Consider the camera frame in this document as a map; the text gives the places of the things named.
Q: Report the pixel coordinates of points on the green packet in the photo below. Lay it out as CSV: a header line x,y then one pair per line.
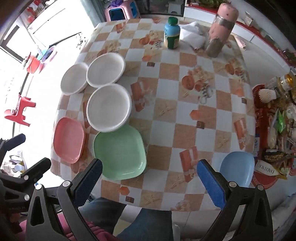
x,y
281,120

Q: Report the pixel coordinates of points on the white foam fruit net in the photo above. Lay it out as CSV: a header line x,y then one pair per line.
x,y
266,95

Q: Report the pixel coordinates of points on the white cloth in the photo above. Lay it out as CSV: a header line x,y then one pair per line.
x,y
193,34

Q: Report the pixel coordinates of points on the red plastic bucket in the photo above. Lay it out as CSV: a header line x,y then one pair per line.
x,y
33,65

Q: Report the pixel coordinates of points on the red plastic stool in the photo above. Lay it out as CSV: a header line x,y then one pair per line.
x,y
22,109

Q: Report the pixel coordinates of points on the blue plastic stool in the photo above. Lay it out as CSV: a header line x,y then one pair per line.
x,y
134,9

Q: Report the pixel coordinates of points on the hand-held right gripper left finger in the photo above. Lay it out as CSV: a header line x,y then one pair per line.
x,y
89,180

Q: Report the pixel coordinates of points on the pink plastic stool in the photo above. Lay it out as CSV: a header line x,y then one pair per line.
x,y
111,10

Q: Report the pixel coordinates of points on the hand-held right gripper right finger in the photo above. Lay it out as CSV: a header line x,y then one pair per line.
x,y
211,185

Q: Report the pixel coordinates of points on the pink thermos bottle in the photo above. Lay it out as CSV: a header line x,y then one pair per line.
x,y
220,30

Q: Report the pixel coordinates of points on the checked orange white tablecloth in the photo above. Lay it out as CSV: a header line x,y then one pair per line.
x,y
166,120

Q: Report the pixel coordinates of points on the person's blue jeans leg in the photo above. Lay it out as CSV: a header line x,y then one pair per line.
x,y
148,222

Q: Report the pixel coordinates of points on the white cabinet with red top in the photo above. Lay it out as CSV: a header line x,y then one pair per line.
x,y
245,32

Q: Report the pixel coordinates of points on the blue square plate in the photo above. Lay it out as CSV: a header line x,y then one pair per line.
x,y
238,166

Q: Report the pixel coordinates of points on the glass jar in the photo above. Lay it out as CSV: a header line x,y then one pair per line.
x,y
286,81

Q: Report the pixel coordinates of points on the pink square plate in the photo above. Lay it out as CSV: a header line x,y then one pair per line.
x,y
68,139

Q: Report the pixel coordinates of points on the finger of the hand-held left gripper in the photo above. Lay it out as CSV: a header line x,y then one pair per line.
x,y
38,166
17,139

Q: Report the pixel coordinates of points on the green cap plastic bottle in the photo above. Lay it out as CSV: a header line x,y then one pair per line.
x,y
172,34

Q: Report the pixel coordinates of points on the small white foam bowl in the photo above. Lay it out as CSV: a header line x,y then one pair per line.
x,y
74,78

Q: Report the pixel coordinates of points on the red tray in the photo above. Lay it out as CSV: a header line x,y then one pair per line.
x,y
262,182

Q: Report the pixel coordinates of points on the green square plate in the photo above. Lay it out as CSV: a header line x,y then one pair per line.
x,y
120,153

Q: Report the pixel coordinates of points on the white paper label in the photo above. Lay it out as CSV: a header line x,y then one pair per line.
x,y
263,167

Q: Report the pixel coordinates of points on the person's maroon clothing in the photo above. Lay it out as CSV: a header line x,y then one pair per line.
x,y
96,230

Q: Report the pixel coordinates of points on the purple plastic basin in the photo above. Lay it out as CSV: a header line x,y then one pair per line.
x,y
49,54

